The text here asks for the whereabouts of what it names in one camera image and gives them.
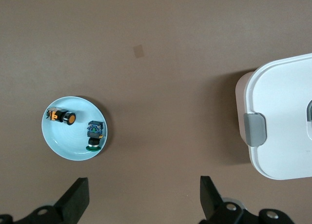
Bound light blue round plate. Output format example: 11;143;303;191
41;96;113;161

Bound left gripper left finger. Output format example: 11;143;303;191
0;177;90;224

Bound blue black small part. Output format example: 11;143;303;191
86;121;106;152

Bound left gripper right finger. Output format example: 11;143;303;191
198;176;296;224

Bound orange push button switch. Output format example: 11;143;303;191
45;107;77;126

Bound brown square tape patch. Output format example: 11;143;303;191
133;45;145;59

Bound white lunch box grey clips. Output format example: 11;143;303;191
235;53;312;181

